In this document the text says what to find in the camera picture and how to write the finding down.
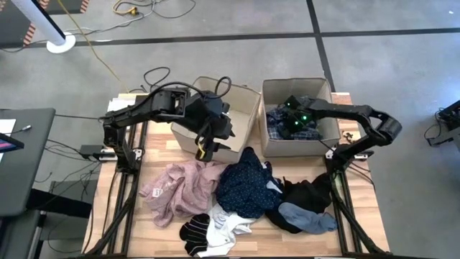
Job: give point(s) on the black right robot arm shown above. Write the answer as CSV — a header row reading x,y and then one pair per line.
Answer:
x,y
345,111

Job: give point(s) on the beige fabric storage bin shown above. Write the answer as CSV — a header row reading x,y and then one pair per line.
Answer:
x,y
298,147
240,104

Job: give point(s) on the black garment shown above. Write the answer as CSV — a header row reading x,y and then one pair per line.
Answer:
x,y
305,194

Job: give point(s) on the white teal-striped sock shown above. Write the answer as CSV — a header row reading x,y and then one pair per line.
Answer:
x,y
218,217

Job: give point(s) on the black desk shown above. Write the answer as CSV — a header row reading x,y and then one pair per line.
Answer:
x,y
25,162

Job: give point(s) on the plain white sock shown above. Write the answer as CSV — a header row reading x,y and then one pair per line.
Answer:
x,y
219,246
246,226

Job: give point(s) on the small black screws pile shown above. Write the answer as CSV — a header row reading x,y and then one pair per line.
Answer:
x,y
348,136

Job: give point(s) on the tablet with red screen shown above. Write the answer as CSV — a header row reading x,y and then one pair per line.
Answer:
x,y
9,144

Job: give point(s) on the white power strip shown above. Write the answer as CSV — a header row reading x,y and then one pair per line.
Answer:
x,y
108,155

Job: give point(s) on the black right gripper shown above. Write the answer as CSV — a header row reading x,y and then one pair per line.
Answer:
x,y
298,111

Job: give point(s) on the navy white-dotted shirt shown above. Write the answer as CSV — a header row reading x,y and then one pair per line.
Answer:
x,y
244,187

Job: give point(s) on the black power adapter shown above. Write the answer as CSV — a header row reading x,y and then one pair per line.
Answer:
x,y
90,150

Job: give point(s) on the white pole round base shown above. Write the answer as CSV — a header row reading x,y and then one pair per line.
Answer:
x,y
59,43

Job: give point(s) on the white paper sheet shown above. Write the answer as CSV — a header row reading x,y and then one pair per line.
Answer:
x,y
5,126

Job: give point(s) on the black striped sock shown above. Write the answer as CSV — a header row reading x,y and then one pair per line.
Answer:
x,y
196,234

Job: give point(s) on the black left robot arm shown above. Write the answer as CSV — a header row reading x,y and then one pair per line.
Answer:
x,y
143,109

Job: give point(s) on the blue-grey sock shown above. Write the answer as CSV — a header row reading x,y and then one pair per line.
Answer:
x,y
305,219

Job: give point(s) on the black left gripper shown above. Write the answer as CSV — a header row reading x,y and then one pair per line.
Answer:
x,y
215,126

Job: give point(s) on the pink button shirt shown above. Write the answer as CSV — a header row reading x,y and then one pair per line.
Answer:
x,y
179,194

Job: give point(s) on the hazard-striped black panel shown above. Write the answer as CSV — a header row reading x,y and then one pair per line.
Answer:
x,y
68,5
10,25

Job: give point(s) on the blue plaid shirt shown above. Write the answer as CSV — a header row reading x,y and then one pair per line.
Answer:
x,y
275,129

